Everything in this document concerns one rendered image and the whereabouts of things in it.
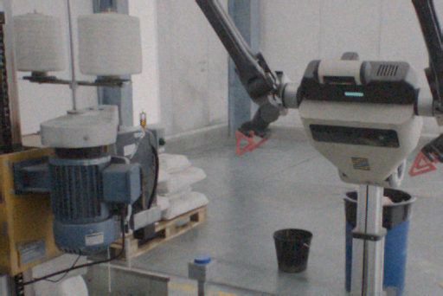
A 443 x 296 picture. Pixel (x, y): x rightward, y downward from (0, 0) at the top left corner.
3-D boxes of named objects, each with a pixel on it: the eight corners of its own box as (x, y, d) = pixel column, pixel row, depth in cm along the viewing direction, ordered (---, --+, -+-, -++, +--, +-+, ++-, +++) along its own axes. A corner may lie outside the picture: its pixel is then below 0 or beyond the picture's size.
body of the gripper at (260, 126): (240, 127, 190) (252, 106, 187) (253, 124, 199) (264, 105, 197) (257, 138, 189) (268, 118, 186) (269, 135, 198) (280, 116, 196)
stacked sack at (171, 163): (195, 169, 556) (195, 153, 553) (166, 178, 517) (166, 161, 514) (135, 163, 583) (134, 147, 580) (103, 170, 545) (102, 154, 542)
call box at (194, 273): (217, 274, 227) (217, 259, 225) (206, 281, 219) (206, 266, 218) (199, 271, 230) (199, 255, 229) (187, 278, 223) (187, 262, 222)
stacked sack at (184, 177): (210, 181, 564) (210, 165, 561) (167, 197, 503) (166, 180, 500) (170, 176, 581) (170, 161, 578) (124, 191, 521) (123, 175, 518)
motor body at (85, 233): (127, 243, 166) (123, 152, 161) (86, 261, 153) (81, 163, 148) (83, 235, 173) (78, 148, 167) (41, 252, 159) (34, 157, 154)
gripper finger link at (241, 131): (225, 149, 191) (240, 124, 188) (234, 146, 197) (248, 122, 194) (242, 161, 189) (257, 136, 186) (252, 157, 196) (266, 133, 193)
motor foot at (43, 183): (77, 189, 163) (75, 157, 161) (42, 200, 153) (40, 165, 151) (50, 186, 167) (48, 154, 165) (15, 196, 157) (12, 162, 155)
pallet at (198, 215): (207, 220, 569) (207, 205, 566) (126, 261, 460) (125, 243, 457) (133, 210, 599) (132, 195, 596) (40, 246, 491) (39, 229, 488)
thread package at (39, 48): (77, 73, 181) (73, 13, 177) (39, 74, 168) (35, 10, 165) (39, 71, 187) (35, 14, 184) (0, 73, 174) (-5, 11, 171)
